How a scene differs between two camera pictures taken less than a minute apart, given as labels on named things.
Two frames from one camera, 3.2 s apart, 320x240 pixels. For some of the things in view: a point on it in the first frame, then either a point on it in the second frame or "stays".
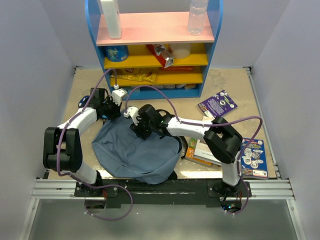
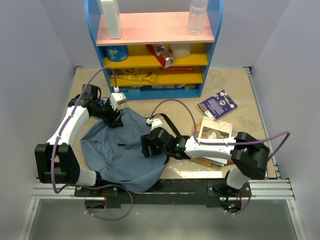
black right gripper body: x=143 y=129 -> x=155 y=149
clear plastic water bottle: x=198 y=10 stays
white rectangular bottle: x=110 y=8 stays
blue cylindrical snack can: x=116 y=53 stays
